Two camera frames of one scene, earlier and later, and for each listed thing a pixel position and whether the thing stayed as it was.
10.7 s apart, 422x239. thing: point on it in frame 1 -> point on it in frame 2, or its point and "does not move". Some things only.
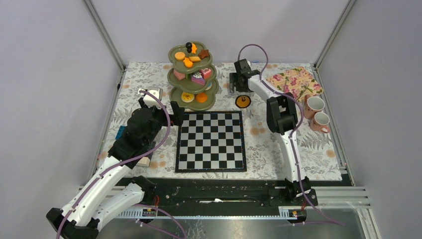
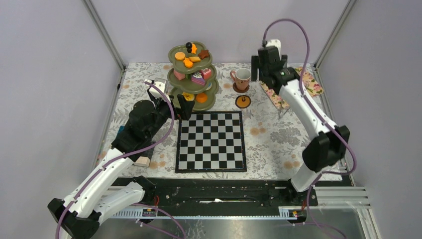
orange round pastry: x=201 y=97 does not move
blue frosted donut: x=209 y=85 does not move
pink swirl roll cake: x=180 y=76 does not move
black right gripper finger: x=233 y=81 -> x=255 y=65
